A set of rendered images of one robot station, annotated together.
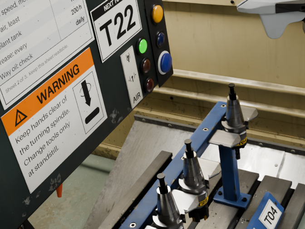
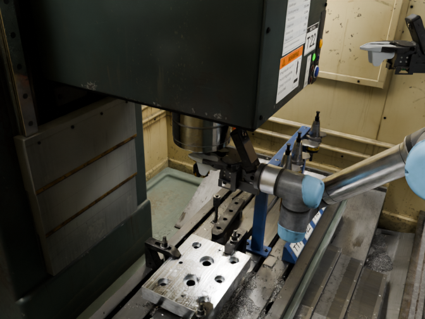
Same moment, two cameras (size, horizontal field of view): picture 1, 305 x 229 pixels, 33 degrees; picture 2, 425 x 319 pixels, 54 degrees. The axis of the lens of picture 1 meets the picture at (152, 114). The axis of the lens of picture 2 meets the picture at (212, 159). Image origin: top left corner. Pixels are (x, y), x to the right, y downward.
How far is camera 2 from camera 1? 0.61 m
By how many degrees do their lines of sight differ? 9
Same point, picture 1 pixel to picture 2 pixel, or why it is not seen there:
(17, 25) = (293, 19)
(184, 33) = not seen: hidden behind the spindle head
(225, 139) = (310, 143)
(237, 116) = (317, 131)
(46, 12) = (299, 19)
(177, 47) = not seen: hidden behind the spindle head
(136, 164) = not seen: hidden behind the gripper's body
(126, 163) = (215, 173)
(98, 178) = (186, 187)
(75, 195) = (171, 195)
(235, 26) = (308, 89)
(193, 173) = (298, 152)
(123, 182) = (213, 185)
